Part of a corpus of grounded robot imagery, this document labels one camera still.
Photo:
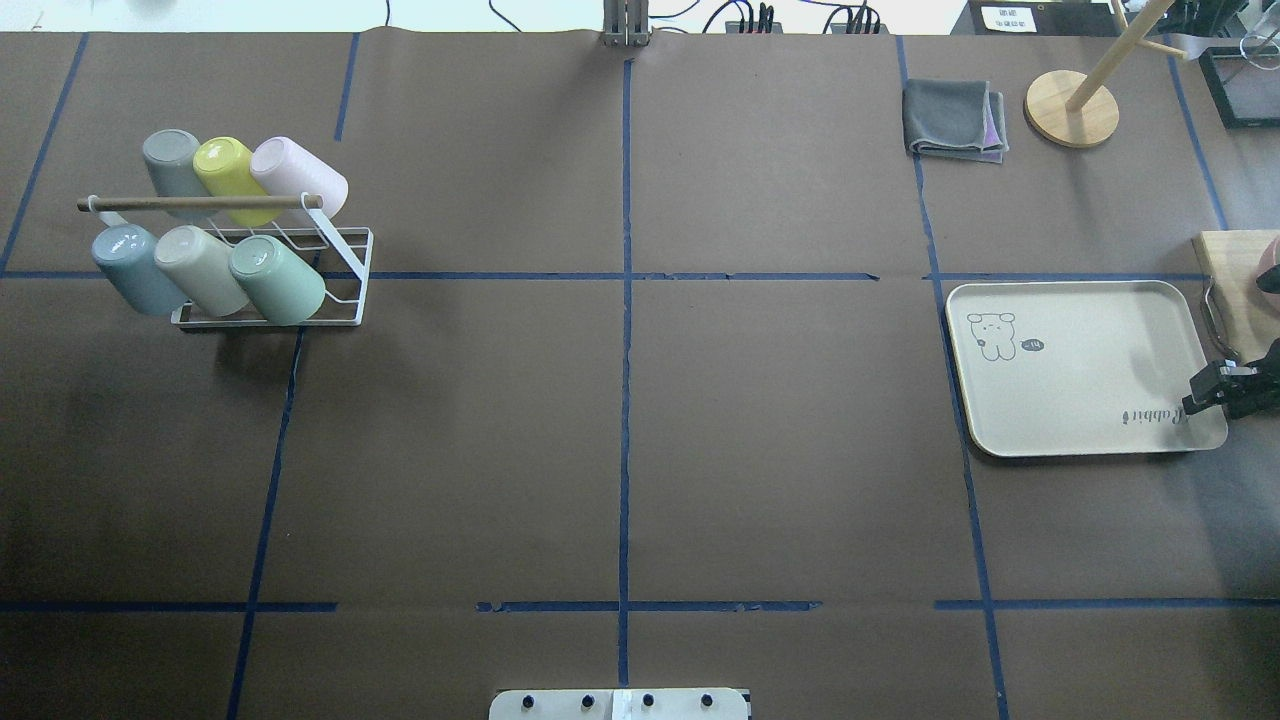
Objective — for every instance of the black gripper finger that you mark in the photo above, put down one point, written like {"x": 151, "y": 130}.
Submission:
{"x": 1233, "y": 404}
{"x": 1220, "y": 379}

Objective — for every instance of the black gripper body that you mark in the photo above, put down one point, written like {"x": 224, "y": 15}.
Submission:
{"x": 1256, "y": 392}

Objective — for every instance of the beige rabbit tray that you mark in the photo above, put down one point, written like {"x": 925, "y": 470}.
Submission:
{"x": 1079, "y": 368}

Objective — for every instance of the green cup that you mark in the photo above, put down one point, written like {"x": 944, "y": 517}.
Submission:
{"x": 283, "y": 287}

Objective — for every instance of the pink bowl under green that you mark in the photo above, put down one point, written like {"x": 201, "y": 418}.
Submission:
{"x": 1266, "y": 274}

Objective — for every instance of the metal mirror tray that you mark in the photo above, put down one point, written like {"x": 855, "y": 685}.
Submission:
{"x": 1245, "y": 96}

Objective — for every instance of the pink cup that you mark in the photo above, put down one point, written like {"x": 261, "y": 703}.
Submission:
{"x": 283, "y": 167}

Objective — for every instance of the yellow cup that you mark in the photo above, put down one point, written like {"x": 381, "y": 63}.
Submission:
{"x": 223, "y": 165}

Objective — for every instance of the beige cup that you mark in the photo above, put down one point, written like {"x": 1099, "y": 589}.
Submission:
{"x": 198, "y": 264}

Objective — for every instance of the grey cup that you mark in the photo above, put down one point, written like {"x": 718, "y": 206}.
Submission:
{"x": 168, "y": 156}

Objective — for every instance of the blue-grey cup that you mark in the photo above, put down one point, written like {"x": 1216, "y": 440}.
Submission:
{"x": 125, "y": 254}

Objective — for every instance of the wooden cutting board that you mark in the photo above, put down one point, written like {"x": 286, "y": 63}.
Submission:
{"x": 1242, "y": 325}

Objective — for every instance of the wooden mug tree stand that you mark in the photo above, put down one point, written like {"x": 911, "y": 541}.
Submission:
{"x": 1076, "y": 110}

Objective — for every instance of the folded grey cloth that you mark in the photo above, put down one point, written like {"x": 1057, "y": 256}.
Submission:
{"x": 963, "y": 120}

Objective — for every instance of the black box with label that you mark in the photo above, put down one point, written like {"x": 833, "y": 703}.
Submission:
{"x": 1042, "y": 18}

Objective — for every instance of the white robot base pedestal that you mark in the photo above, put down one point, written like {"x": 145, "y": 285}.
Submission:
{"x": 623, "y": 703}

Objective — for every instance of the aluminium frame post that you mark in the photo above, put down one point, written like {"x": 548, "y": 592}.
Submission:
{"x": 626, "y": 23}

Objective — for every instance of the white wire cup rack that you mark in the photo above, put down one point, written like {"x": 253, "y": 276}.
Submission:
{"x": 341, "y": 255}

